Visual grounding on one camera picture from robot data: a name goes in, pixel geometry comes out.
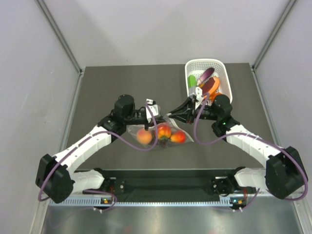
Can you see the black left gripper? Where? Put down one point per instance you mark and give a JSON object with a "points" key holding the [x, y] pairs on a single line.
{"points": [[161, 119]]}

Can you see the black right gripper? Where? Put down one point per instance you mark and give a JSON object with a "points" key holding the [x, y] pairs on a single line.
{"points": [[188, 116]]}

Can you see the clear zip top bag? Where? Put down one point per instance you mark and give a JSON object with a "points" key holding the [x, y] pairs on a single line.
{"points": [[133, 129]]}

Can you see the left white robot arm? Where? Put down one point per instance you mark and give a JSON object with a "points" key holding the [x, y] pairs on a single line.
{"points": [[57, 177]]}

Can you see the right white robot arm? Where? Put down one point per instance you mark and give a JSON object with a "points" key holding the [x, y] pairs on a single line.
{"points": [[282, 171]]}

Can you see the fake peach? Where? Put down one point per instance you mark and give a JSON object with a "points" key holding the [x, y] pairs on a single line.
{"points": [[144, 136]]}

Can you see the dark purple fake grapes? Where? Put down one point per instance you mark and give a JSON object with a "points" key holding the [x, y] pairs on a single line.
{"points": [[164, 143]]}

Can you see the red yellow fake mango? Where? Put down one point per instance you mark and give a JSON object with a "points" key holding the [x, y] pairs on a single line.
{"points": [[178, 137]]}

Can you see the orange fake pumpkin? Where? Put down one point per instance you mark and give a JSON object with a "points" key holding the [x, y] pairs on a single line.
{"points": [[213, 96]]}

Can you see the green fake vegetable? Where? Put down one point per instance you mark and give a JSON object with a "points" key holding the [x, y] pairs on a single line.
{"points": [[191, 81]]}

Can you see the fake papaya half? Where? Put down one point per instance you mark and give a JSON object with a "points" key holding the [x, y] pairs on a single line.
{"points": [[210, 86]]}

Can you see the purple fake eggplant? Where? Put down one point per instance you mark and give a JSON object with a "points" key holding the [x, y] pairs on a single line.
{"points": [[205, 76]]}

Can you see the white perforated plastic basket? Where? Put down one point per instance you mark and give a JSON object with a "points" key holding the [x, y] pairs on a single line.
{"points": [[197, 67]]}

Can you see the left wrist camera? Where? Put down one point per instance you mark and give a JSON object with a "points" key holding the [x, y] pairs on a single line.
{"points": [[152, 110]]}

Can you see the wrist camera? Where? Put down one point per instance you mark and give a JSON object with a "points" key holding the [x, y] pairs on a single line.
{"points": [[152, 110], [196, 95]]}

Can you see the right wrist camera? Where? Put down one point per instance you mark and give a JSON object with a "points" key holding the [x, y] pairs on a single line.
{"points": [[196, 95]]}

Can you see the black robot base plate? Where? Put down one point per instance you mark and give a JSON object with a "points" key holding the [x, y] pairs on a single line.
{"points": [[183, 185]]}

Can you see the aluminium frame post right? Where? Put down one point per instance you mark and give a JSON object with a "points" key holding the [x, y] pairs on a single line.
{"points": [[274, 33]]}

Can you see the aluminium frame post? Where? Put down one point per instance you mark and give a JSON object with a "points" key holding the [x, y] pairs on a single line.
{"points": [[59, 35], [274, 33]]}

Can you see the aluminium frame post left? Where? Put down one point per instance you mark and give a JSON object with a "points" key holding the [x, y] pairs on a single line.
{"points": [[59, 35]]}

